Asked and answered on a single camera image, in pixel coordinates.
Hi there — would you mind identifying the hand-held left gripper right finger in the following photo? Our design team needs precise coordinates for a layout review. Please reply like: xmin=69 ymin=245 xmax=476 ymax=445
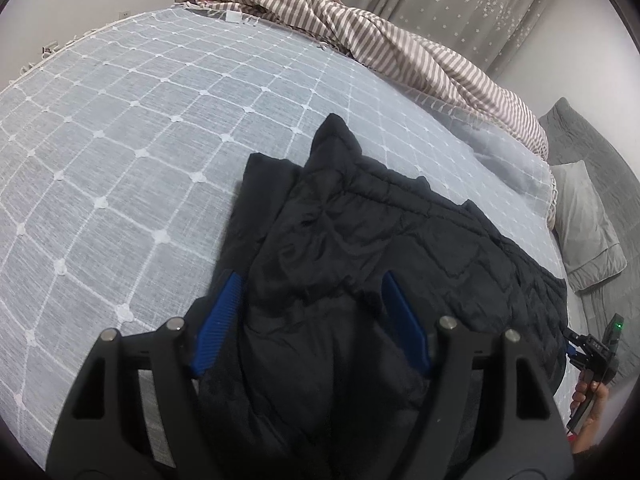
xmin=382 ymin=271 xmax=574 ymax=480

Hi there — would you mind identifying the grey checked bedspread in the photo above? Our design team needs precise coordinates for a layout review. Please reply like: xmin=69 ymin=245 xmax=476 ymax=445
xmin=0 ymin=2 xmax=571 ymax=471

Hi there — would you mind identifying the striped duvet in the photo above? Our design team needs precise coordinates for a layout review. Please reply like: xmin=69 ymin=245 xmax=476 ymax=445
xmin=174 ymin=0 xmax=557 ymax=231

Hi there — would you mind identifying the plain grey pillow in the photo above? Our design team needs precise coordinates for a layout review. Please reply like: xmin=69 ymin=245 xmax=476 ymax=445
xmin=549 ymin=160 xmax=628 ymax=294

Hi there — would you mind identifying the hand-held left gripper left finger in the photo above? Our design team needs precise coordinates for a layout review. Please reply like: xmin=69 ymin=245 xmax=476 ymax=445
xmin=47 ymin=271 xmax=246 ymax=480

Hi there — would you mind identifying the grey star-print curtain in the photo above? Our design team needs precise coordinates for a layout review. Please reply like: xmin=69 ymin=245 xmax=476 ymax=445
xmin=292 ymin=0 xmax=568 ymax=96

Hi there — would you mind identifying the person's right hand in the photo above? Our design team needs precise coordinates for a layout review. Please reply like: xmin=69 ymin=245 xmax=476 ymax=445
xmin=570 ymin=380 xmax=612 ymax=455

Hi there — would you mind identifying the black puffer jacket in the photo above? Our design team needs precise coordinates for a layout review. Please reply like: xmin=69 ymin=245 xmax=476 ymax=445
xmin=192 ymin=112 xmax=569 ymax=480

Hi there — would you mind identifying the grey quilted pillow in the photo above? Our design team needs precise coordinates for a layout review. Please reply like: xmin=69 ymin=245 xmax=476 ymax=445
xmin=537 ymin=97 xmax=640 ymax=391

